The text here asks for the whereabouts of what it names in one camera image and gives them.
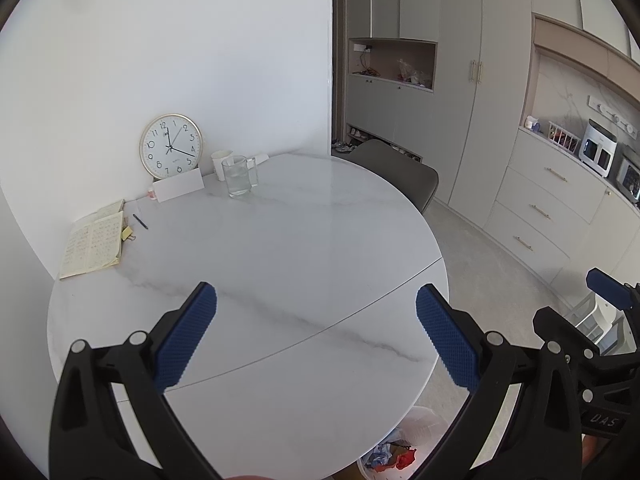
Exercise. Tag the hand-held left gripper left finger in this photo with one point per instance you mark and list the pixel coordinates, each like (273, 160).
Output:
(187, 340)

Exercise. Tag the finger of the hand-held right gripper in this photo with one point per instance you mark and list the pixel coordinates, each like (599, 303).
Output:
(552, 320)
(610, 287)

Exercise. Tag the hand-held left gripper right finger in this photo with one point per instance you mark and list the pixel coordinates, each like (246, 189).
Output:
(445, 345)

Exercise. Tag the translucent pink waste bin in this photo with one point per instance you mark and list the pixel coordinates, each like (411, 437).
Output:
(425, 425)

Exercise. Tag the blue face mask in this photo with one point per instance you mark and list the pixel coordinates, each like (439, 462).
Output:
(381, 457)

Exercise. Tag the white storage rack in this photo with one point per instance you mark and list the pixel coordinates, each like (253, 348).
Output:
(595, 317)

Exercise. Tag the grey drawer cabinet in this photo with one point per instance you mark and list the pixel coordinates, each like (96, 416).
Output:
(550, 195)

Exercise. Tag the silver countertop appliance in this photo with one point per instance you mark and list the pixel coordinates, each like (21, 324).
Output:
(627, 175)

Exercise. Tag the crumpled red paper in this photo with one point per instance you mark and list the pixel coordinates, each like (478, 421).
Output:
(407, 457)

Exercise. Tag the yellow binder clip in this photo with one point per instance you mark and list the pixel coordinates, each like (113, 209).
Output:
(127, 234)

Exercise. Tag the black pen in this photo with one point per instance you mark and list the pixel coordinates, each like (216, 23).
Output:
(140, 222)

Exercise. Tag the open yellow notebook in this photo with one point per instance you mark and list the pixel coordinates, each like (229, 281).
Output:
(92, 245)

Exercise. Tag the white countertop appliance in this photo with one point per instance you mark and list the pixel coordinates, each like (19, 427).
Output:
(597, 147)

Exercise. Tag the white card box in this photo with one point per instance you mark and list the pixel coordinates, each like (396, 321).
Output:
(177, 186)

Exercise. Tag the white dish rack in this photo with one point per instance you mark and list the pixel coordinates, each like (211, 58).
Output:
(562, 137)

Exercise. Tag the clear glass pitcher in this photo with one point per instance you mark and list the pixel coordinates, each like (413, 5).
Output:
(240, 177)

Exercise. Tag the white paper cup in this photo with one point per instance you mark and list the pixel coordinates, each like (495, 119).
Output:
(218, 165)

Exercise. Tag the grey upholstered chair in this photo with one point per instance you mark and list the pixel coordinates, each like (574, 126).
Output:
(400, 170)

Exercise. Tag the white paper slip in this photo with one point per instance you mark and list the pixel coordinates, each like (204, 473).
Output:
(262, 157)

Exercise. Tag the grey built-in cabinet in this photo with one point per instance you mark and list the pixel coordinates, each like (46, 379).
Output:
(480, 110)

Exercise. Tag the row of shoes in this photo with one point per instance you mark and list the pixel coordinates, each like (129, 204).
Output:
(345, 146)

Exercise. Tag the clear bag in niche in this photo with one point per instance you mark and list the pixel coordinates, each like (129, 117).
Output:
(412, 72)

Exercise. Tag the white wall rail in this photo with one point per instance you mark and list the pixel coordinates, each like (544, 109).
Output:
(612, 114)

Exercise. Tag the round gold-rimmed wall clock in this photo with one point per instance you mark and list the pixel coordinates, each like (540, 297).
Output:
(170, 146)

